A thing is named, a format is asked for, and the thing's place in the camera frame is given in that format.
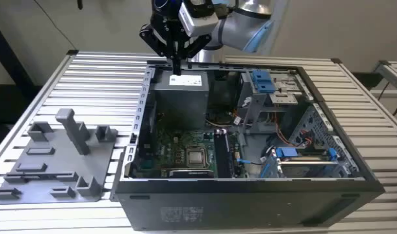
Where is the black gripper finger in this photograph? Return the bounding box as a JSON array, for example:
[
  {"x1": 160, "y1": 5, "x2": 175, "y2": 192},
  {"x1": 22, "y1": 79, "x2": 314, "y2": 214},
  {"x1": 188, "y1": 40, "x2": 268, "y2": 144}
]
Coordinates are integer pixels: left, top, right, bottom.
[
  {"x1": 178, "y1": 33, "x2": 212, "y2": 75},
  {"x1": 139, "y1": 23, "x2": 179, "y2": 75}
]

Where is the black RAM stick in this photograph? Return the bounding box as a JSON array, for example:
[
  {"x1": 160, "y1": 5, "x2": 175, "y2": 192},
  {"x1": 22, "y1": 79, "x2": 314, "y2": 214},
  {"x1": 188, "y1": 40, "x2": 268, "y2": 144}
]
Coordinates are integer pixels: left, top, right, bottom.
[{"x1": 214, "y1": 129, "x2": 234, "y2": 178}]

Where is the blue drive bay latch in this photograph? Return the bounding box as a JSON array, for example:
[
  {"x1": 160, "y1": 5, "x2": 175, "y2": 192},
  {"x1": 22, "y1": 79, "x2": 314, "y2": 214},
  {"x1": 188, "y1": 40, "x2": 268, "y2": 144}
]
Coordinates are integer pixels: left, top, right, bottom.
[{"x1": 251, "y1": 69, "x2": 276, "y2": 94}]

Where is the grey power supply unit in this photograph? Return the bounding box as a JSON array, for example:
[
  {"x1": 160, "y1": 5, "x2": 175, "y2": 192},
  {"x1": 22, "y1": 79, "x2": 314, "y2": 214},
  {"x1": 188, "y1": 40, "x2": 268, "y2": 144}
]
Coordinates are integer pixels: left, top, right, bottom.
[{"x1": 151, "y1": 72, "x2": 210, "y2": 130}]

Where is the grey metal drive cage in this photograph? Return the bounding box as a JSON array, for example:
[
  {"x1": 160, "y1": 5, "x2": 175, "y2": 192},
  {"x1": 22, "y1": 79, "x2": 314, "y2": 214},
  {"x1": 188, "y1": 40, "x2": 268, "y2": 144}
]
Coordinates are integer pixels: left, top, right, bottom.
[{"x1": 238, "y1": 69, "x2": 315, "y2": 135}]

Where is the green motherboard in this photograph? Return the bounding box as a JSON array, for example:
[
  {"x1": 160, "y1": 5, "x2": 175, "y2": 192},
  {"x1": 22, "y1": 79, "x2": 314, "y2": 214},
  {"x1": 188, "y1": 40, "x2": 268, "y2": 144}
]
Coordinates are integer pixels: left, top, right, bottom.
[{"x1": 136, "y1": 130, "x2": 248, "y2": 178}]

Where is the black stand pole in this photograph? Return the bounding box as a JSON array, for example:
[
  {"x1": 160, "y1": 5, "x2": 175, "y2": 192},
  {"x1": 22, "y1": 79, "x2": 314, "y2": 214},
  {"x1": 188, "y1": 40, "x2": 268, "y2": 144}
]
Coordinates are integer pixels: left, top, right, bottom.
[{"x1": 0, "y1": 16, "x2": 35, "y2": 86}]

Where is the silver CPU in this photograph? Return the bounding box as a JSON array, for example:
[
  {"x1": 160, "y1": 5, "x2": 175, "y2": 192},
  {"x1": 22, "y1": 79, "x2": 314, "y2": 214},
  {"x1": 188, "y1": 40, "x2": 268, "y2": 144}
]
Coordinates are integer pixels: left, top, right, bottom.
[{"x1": 188, "y1": 150, "x2": 206, "y2": 164}]

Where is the black graphics card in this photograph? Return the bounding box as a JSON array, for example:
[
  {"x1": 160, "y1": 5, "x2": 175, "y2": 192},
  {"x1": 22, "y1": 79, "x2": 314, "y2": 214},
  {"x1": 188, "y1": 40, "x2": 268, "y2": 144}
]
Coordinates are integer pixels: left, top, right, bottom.
[{"x1": 168, "y1": 168, "x2": 216, "y2": 179}]

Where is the black box behind table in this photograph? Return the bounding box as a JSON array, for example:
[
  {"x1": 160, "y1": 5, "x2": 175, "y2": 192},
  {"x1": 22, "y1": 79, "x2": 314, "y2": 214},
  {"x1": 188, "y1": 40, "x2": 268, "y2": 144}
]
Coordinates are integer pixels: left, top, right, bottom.
[{"x1": 351, "y1": 72, "x2": 387, "y2": 92}]

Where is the perforated metal disk bay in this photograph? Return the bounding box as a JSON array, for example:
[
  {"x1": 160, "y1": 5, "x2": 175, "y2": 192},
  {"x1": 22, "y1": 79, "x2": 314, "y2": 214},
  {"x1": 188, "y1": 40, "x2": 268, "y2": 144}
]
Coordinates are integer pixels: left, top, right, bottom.
[{"x1": 262, "y1": 145, "x2": 360, "y2": 180}]

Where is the grey parts rack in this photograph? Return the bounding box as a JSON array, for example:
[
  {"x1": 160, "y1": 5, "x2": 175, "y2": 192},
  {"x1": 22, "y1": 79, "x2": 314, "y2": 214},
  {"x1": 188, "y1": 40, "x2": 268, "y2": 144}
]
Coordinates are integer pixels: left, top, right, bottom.
[{"x1": 0, "y1": 108, "x2": 119, "y2": 205}]

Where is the metal slat side table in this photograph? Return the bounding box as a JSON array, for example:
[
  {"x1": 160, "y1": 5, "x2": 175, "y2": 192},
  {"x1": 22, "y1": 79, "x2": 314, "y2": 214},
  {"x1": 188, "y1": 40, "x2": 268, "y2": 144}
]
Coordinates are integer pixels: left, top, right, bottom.
[{"x1": 370, "y1": 59, "x2": 397, "y2": 98}]

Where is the black open PC case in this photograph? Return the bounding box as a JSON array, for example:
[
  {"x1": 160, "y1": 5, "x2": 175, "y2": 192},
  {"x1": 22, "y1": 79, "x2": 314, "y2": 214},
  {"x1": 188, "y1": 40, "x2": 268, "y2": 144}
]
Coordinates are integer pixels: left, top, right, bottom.
[{"x1": 108, "y1": 59, "x2": 387, "y2": 231}]

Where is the thin black wall cable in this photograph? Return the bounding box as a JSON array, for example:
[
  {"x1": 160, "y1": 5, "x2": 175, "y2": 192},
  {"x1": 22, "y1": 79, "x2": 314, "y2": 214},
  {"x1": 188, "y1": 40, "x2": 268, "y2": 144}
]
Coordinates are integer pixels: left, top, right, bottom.
[{"x1": 34, "y1": 0, "x2": 76, "y2": 52}]

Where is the power supply wire bundle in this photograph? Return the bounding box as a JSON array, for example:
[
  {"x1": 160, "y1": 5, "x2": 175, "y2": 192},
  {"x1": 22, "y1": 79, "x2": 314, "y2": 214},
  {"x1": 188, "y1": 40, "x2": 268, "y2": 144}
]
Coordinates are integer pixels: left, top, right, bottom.
[{"x1": 204, "y1": 107, "x2": 243, "y2": 127}]

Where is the blue plug black wire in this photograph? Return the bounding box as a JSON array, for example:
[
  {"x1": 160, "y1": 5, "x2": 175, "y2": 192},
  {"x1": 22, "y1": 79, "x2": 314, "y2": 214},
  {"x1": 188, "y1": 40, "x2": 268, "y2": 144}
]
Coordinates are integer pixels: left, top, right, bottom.
[{"x1": 236, "y1": 157, "x2": 267, "y2": 166}]

